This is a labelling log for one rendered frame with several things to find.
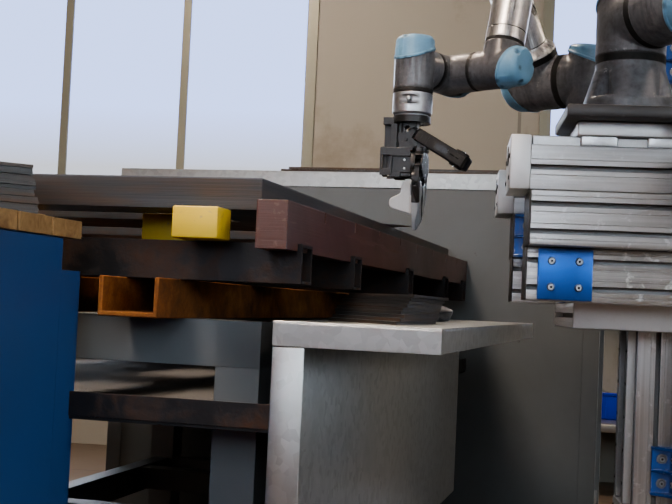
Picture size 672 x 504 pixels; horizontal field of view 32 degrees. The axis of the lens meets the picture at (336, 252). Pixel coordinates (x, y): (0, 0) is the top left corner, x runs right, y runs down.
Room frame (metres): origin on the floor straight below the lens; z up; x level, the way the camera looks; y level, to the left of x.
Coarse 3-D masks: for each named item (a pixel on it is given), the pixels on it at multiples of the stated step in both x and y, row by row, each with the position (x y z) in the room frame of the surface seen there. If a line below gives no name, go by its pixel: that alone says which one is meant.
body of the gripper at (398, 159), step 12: (384, 120) 2.19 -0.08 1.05; (396, 120) 2.18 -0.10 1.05; (408, 120) 2.16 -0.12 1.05; (420, 120) 2.17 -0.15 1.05; (396, 132) 2.19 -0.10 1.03; (408, 132) 2.19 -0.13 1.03; (384, 144) 2.21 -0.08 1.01; (396, 144) 2.19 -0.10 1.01; (408, 144) 2.19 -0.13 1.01; (420, 144) 2.18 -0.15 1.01; (384, 156) 2.19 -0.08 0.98; (396, 156) 2.17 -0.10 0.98; (408, 156) 2.17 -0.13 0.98; (420, 156) 2.16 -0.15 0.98; (384, 168) 2.19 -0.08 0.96; (396, 168) 2.17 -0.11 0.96; (408, 168) 2.17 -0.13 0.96; (420, 168) 2.16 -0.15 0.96
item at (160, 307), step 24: (120, 288) 1.50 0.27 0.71; (144, 288) 1.58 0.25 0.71; (168, 288) 1.47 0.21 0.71; (192, 288) 1.55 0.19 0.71; (216, 288) 1.64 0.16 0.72; (240, 288) 1.74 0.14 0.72; (264, 288) 1.85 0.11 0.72; (120, 312) 1.45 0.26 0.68; (144, 312) 1.47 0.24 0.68; (168, 312) 1.47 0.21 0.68; (192, 312) 1.55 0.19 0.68; (216, 312) 1.64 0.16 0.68; (240, 312) 1.74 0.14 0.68; (264, 312) 1.86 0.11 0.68; (288, 312) 1.99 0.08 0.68; (312, 312) 2.14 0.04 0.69
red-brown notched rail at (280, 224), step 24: (264, 216) 1.42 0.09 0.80; (288, 216) 1.42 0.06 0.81; (312, 216) 1.53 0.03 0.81; (336, 216) 1.65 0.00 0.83; (264, 240) 1.42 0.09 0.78; (288, 240) 1.42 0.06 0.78; (312, 240) 1.53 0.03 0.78; (336, 240) 1.66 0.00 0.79; (360, 240) 1.80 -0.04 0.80; (384, 240) 1.98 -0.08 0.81; (384, 264) 1.99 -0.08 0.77; (408, 264) 2.20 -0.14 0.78; (432, 264) 2.47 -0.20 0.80; (456, 264) 2.81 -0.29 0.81
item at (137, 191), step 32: (64, 192) 1.52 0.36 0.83; (96, 192) 1.51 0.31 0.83; (128, 192) 1.50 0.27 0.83; (160, 192) 1.49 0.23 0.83; (192, 192) 1.48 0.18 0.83; (224, 192) 1.47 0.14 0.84; (256, 192) 1.46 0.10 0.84; (288, 192) 1.57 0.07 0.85; (96, 224) 1.93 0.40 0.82; (128, 224) 1.88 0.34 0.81
